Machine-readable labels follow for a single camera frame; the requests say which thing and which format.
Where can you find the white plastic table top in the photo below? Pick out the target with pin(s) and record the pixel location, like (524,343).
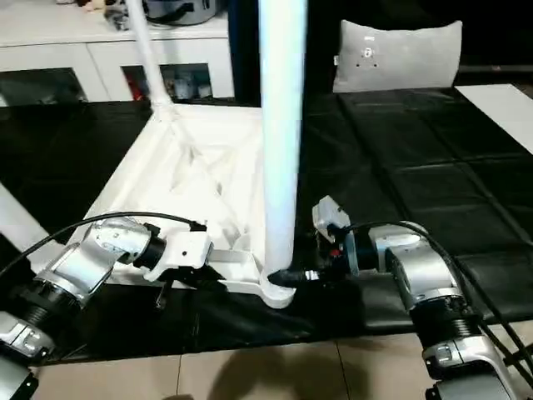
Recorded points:
(187,175)

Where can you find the white cabinet with glass doors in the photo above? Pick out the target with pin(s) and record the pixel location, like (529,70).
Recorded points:
(83,50)

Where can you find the black box with gold label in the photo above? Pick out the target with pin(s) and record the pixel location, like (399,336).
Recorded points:
(325,46)

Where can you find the small red bottle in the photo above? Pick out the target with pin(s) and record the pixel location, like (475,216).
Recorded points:
(137,87)

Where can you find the black tangled item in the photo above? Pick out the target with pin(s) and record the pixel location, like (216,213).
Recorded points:
(118,17)

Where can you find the black rod red band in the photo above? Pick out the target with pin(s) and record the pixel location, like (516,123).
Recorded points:
(495,68)

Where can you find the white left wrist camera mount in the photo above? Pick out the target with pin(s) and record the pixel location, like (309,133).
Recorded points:
(183,250)

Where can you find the white plastic table leg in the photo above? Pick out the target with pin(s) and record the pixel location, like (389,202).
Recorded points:
(283,125)
(21,216)
(147,54)

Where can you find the beige spotted plush toy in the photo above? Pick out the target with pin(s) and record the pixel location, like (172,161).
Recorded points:
(93,4)

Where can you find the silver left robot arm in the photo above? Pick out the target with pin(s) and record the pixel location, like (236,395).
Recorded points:
(91,254)

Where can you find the black work mat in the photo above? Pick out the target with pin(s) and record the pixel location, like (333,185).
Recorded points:
(416,166)

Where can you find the grey printed cushion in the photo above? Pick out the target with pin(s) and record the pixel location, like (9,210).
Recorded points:
(399,58)

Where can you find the flat white board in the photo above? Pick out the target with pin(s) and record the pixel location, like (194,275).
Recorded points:
(499,112)

